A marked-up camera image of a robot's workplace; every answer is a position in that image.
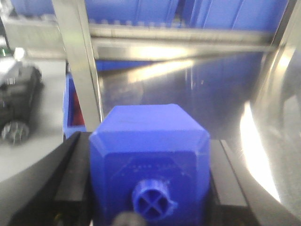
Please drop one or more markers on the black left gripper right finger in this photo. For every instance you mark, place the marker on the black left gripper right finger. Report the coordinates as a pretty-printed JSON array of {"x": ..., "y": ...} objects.
[{"x": 237, "y": 199}]

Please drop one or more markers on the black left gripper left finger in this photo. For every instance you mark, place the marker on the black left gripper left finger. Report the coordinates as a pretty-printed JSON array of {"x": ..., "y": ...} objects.
[{"x": 55, "y": 191}]

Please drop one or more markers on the blue bottle-shaped part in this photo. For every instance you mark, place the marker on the blue bottle-shaped part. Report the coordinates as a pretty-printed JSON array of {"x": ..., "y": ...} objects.
[{"x": 151, "y": 159}]

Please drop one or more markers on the stainless steel shelf rack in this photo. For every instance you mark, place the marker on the stainless steel shelf rack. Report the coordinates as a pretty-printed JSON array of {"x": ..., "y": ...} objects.
[{"x": 69, "y": 35}]

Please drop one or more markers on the blue bin with red content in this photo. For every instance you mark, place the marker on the blue bin with red content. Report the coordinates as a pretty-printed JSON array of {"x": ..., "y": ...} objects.
[{"x": 72, "y": 115}]

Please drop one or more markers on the black machinery at left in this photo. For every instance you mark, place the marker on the black machinery at left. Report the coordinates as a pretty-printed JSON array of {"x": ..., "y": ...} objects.
[{"x": 19, "y": 83}]

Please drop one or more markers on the blue bin centre right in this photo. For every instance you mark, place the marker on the blue bin centre right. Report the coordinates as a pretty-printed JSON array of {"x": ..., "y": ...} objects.
[{"x": 249, "y": 15}]

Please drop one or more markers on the blue bin far left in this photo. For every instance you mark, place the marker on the blue bin far left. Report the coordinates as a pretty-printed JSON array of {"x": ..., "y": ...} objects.
[{"x": 33, "y": 7}]

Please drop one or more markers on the blue bin centre left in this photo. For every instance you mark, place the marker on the blue bin centre left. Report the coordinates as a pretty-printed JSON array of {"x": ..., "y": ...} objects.
[{"x": 134, "y": 11}]

